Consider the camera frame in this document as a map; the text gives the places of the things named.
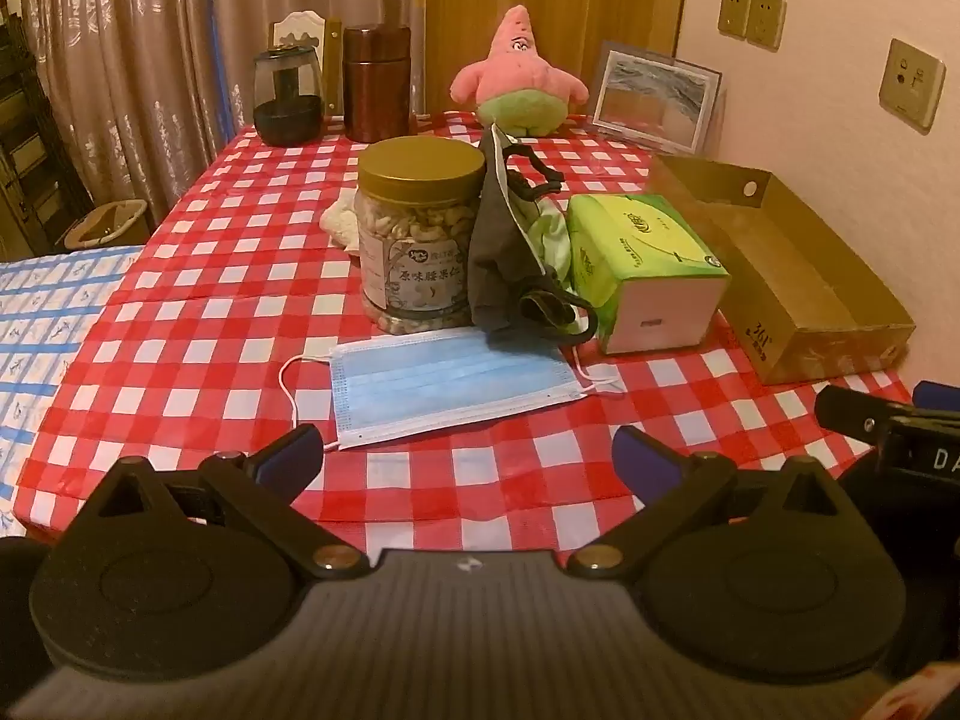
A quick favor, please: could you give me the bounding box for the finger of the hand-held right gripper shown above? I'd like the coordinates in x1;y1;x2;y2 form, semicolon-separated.
815;385;912;447
913;381;960;412

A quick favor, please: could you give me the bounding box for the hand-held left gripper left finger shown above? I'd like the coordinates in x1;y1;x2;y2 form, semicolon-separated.
71;424;372;578

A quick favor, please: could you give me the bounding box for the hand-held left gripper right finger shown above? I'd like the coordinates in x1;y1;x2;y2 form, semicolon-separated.
566;426;875;578

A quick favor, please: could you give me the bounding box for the brown cardboard box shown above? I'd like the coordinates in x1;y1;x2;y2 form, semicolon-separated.
649;154;917;387

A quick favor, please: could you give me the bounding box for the blue face mask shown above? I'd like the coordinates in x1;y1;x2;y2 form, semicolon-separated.
279;326;627;452

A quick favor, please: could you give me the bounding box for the light green cloth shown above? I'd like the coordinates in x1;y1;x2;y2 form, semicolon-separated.
525;199;576;291

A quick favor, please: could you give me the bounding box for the black face mask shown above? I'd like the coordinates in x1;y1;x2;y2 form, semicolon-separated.
466;124;597;352

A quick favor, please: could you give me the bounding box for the cream fuzzy cloth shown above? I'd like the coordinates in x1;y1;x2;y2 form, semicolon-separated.
320;190;362;252

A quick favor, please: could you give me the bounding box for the red white checkered tablecloth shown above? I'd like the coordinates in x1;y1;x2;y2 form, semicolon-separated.
15;109;917;550

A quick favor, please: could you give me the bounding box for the green tissue pack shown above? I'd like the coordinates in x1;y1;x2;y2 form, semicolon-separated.
564;193;732;356

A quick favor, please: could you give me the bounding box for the gold lid nut jar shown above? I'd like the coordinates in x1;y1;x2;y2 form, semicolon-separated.
356;136;487;335

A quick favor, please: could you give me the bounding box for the blue patterned bed sheet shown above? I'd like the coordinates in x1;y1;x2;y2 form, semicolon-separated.
0;244;147;539

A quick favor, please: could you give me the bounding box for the woven basket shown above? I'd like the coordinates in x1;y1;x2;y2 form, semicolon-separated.
64;199;149;252

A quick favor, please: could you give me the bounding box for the dark glass jar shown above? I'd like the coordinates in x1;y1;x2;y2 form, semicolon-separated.
253;45;325;145

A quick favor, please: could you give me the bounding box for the brown wooden canister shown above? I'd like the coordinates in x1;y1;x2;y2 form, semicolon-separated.
343;25;413;143

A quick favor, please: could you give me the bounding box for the pink starfish plush toy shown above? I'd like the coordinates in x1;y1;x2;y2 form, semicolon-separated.
450;5;591;137

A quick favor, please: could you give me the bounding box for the dark shelf rack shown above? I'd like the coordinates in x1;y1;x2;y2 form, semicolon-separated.
0;0;95;257

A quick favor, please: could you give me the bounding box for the patterned beige curtain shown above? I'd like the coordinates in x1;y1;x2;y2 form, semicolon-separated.
22;0;428;220

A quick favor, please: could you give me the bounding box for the wooden door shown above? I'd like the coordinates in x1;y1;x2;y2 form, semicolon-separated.
424;0;691;119

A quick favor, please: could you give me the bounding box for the gold wall data socket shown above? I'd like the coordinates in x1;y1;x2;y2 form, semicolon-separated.
879;37;946;130

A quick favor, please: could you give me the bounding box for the clear picture frame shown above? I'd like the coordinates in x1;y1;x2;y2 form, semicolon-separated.
590;40;725;158

